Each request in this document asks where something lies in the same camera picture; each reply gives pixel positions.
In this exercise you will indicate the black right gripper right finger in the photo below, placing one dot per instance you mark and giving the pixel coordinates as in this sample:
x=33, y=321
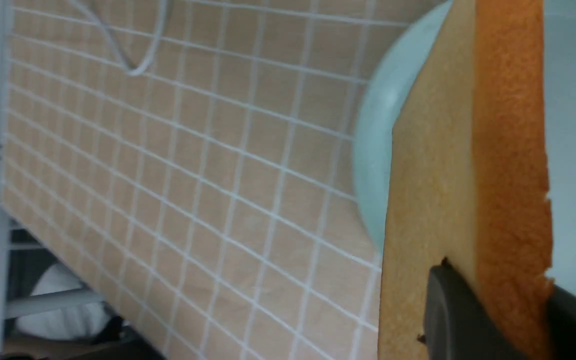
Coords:
x=561, y=315

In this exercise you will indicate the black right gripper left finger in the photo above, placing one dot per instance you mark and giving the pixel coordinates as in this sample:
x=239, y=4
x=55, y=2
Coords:
x=455, y=324

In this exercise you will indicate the toast slice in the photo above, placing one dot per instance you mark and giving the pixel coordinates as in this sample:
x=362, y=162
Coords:
x=469, y=179

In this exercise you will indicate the light blue round plate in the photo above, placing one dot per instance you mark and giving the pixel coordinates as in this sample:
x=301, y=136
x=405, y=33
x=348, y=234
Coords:
x=390, y=85

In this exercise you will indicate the orange checkered tablecloth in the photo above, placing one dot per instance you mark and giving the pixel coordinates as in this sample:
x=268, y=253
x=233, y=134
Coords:
x=210, y=199

